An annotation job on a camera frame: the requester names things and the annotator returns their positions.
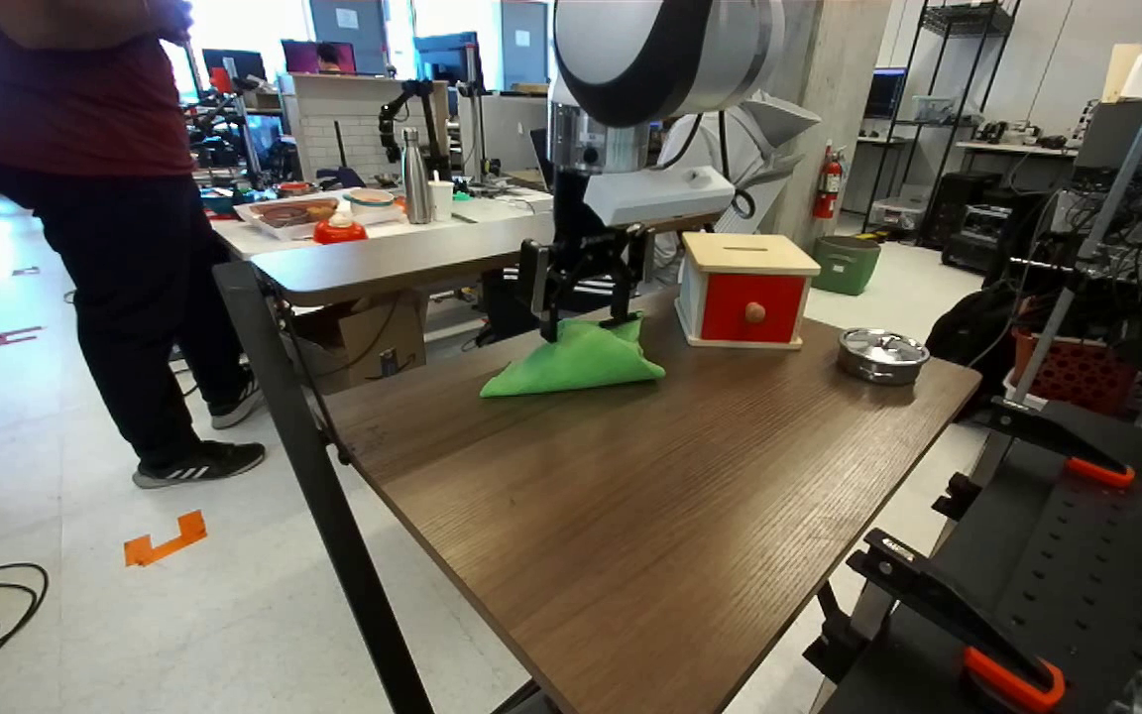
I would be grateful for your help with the standing person in maroon shirt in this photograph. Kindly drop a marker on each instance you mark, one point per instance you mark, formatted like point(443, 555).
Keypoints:
point(82, 120)

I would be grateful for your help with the small orange object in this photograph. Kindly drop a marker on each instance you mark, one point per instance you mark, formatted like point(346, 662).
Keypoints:
point(339, 232)

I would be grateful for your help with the dark desk with black leg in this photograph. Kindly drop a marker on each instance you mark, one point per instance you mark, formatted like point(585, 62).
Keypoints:
point(398, 261)

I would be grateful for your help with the orange floor bracket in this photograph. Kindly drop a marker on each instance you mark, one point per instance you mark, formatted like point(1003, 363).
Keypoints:
point(162, 542)

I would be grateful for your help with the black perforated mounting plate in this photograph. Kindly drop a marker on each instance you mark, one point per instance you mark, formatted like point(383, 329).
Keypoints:
point(1070, 569)

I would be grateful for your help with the round metal tin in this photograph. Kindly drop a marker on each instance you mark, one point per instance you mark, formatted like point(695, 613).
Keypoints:
point(880, 354)

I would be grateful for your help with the green cloth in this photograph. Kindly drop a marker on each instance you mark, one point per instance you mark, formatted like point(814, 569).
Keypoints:
point(571, 364)

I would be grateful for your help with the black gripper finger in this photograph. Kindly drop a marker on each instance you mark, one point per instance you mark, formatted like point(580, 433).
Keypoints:
point(626, 292)
point(554, 297)

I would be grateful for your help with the green plastic bin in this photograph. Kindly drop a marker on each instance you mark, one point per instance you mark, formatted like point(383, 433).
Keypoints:
point(844, 261)

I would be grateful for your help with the cardboard box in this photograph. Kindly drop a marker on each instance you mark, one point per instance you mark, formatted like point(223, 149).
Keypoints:
point(362, 341)

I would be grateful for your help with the metal water bottle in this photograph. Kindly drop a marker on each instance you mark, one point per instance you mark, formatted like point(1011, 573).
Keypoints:
point(414, 183)

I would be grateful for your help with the monitor with pink screen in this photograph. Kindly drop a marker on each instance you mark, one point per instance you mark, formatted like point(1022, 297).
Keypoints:
point(320, 58)

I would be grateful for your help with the small dark monitor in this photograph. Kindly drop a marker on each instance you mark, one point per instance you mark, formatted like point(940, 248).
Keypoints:
point(445, 62)

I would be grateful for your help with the aluminium pole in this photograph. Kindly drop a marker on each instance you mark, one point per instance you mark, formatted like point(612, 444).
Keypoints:
point(1110, 183)

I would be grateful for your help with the white cup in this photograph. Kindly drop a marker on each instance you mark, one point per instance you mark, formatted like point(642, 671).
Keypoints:
point(443, 199)

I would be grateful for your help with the brown shallow bowl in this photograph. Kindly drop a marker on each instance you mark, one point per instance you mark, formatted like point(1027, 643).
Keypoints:
point(293, 210)

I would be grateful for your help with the black backpack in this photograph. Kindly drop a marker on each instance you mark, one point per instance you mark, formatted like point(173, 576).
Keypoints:
point(981, 337)

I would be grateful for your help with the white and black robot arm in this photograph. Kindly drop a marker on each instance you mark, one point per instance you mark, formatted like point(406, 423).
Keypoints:
point(665, 51)

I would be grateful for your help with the red fire extinguisher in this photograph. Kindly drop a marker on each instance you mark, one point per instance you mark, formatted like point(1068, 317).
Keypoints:
point(830, 189)

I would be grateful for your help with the wooden box with red drawer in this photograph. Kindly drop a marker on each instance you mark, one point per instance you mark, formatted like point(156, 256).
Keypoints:
point(751, 310)

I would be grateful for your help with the seated person in grey hoodie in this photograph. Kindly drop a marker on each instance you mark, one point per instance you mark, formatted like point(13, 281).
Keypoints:
point(790, 125)

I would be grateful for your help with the red plastic crate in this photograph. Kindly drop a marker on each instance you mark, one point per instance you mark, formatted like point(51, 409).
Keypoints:
point(1078, 375)

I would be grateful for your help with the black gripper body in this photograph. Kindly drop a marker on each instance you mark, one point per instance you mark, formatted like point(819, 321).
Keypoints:
point(577, 218)

